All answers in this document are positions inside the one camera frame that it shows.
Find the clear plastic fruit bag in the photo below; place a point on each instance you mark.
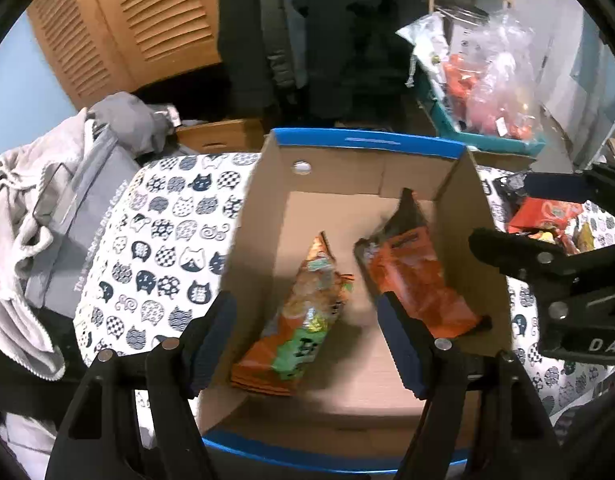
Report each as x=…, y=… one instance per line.
x=492, y=85

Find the teal cardboard box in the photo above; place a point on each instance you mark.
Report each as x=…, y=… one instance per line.
x=487, y=142

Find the light grey fleece garment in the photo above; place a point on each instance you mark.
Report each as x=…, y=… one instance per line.
x=17, y=200

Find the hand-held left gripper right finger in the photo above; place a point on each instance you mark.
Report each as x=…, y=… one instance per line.
x=400, y=347

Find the orange green snack bag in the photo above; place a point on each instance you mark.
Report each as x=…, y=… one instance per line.
x=297, y=320

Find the dark hanging coats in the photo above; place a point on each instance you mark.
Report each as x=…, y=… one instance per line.
x=347, y=35

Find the white door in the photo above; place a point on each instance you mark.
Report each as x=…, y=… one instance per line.
x=582, y=85

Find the flat brown cardboard box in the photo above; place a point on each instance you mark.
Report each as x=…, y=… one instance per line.
x=502, y=161

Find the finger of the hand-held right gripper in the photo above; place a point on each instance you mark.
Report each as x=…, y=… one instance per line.
x=512, y=255
x=567, y=186

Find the white printed bag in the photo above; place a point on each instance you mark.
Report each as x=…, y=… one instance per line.
x=427, y=40

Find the small brown cardboard box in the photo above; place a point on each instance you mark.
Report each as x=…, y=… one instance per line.
x=217, y=135

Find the wooden louvered cabinet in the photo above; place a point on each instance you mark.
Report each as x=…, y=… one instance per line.
x=137, y=15

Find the red orange snack packet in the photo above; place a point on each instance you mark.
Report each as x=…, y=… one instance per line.
x=542, y=212

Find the cat print tablecloth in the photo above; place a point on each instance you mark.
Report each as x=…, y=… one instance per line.
x=162, y=240

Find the blue rimmed cardboard box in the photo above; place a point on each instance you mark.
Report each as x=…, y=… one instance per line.
x=337, y=220

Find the dark grey garment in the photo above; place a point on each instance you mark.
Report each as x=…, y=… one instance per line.
x=127, y=120

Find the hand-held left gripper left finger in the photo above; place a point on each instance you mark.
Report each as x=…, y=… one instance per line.
x=212, y=345

